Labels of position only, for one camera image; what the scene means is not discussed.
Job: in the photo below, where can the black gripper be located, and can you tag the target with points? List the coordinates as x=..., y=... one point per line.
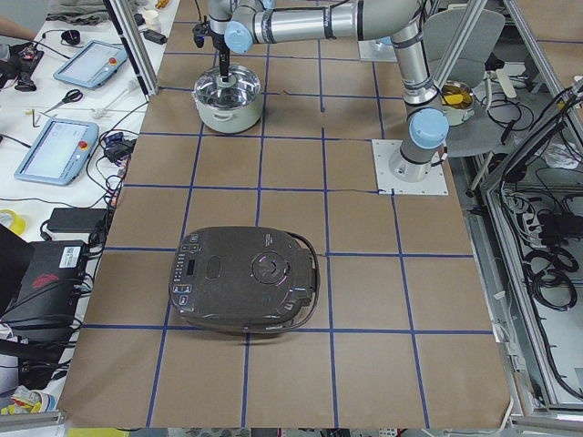
x=219, y=40

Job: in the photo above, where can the glass pot lid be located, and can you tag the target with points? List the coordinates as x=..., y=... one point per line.
x=243, y=88

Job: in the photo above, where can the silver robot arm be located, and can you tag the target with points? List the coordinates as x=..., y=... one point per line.
x=232, y=27
x=398, y=21

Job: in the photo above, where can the pale green cooking pot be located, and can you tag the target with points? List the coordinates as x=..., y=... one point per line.
x=231, y=120

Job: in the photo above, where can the steel pot with corn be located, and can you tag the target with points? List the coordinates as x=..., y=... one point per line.
x=458, y=102

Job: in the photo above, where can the upper blue teach pendant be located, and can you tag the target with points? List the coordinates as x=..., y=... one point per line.
x=94, y=65

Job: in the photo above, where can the blue teach pendant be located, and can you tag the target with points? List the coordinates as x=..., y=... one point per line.
x=94, y=65
x=59, y=152

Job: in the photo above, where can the black round cup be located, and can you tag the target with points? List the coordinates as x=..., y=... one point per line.
x=71, y=37

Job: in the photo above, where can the lower blue teach pendant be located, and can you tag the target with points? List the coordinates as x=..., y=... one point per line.
x=59, y=152

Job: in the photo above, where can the dark brown rice cooker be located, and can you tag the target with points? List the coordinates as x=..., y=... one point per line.
x=245, y=279

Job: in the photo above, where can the black power adapter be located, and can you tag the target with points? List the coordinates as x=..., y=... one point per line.
x=75, y=220

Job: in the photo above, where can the yellow tape roll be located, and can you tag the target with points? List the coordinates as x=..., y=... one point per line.
x=12, y=221

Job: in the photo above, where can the grey round chair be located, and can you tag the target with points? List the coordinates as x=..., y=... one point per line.
x=474, y=133

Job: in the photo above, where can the black red computer box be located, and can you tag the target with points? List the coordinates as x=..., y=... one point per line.
x=46, y=304

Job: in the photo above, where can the aluminium frame post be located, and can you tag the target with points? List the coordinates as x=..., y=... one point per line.
x=125, y=25

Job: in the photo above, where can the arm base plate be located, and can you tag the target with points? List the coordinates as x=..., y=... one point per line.
x=397, y=176
x=380, y=50

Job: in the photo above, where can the black handled scissors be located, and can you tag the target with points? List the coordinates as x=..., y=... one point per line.
x=71, y=96

